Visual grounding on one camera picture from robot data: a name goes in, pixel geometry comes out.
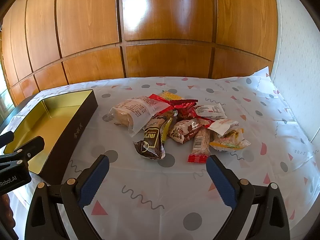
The dark brown chocolate snack packet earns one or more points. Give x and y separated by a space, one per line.
155 135

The yellow cracker packet green ends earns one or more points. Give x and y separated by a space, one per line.
169 96

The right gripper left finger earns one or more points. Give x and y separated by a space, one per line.
75 196

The rice bar red ends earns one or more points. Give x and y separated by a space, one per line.
200 151

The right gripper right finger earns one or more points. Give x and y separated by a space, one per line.
239 197

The clear orange snack packet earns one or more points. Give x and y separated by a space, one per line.
232 140

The white bread pastry packet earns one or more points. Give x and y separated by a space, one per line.
135 113

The floral red white snack packet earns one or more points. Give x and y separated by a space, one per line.
185 130

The white nutrition label snack packet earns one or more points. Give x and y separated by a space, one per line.
214 111

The red foil snack packet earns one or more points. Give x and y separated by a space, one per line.
185 108

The gold tin box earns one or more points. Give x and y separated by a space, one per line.
60 120

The patterned white tablecloth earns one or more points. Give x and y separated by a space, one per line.
175 199

